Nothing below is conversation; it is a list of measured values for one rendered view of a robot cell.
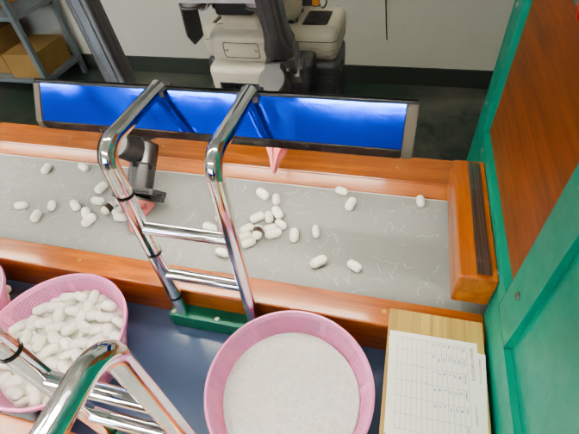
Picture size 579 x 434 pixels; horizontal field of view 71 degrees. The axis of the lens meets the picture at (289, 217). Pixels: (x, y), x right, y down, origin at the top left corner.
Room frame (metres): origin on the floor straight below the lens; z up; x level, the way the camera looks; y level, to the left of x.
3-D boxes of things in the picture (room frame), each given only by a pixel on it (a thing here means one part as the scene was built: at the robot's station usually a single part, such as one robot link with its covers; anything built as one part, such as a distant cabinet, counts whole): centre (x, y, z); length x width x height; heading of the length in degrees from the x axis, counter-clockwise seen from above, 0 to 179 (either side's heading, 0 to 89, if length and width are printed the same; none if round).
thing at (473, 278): (0.49, -0.33, 0.83); 0.30 x 0.06 x 0.07; 162
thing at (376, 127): (0.57, 0.10, 1.08); 0.62 x 0.08 x 0.07; 72
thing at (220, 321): (0.50, 0.13, 0.90); 0.20 x 0.19 x 0.45; 72
